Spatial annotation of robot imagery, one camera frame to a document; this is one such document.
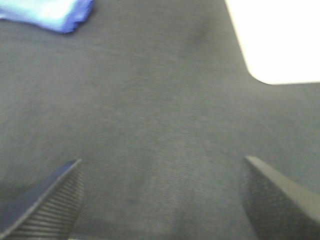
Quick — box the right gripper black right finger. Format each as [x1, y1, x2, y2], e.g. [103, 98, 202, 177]
[239, 155, 320, 240]

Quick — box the white translucent plastic basket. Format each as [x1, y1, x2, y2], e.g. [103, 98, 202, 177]
[225, 0, 320, 85]

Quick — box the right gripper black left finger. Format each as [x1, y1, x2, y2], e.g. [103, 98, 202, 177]
[0, 159, 84, 240]

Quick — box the blue microfibre towel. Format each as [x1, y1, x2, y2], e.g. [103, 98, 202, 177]
[0, 0, 95, 34]

